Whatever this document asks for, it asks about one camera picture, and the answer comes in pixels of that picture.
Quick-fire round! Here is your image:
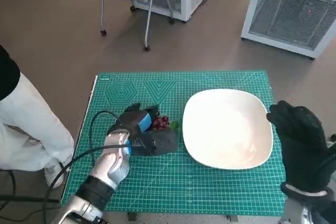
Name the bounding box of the thick black floor cable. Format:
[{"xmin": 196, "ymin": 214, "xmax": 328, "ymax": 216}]
[{"xmin": 0, "ymin": 170, "xmax": 60, "ymax": 204}]

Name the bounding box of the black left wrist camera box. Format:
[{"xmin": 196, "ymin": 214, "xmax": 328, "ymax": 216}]
[{"xmin": 130, "ymin": 127, "xmax": 178, "ymax": 157}]

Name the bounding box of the person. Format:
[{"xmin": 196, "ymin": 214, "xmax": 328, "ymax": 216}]
[{"xmin": 0, "ymin": 44, "xmax": 76, "ymax": 189}]

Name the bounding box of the white square plate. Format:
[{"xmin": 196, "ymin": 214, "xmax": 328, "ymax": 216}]
[{"xmin": 182, "ymin": 89, "xmax": 274, "ymax": 169}]

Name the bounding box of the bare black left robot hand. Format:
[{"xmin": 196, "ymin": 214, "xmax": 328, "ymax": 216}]
[{"xmin": 115, "ymin": 102, "xmax": 161, "ymax": 133}]

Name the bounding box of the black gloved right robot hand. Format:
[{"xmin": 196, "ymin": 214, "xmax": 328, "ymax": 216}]
[{"xmin": 266, "ymin": 100, "xmax": 336, "ymax": 193}]

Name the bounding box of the green cutting mat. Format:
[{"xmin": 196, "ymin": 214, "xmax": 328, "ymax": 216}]
[{"xmin": 60, "ymin": 70, "xmax": 286, "ymax": 213}]

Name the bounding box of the red toy grape bunch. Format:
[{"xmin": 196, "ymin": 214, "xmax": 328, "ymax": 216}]
[{"xmin": 151, "ymin": 114, "xmax": 182, "ymax": 141}]

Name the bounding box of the white cabinet with mesh panel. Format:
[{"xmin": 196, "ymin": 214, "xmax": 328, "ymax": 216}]
[{"xmin": 240, "ymin": 0, "xmax": 336, "ymax": 61}]

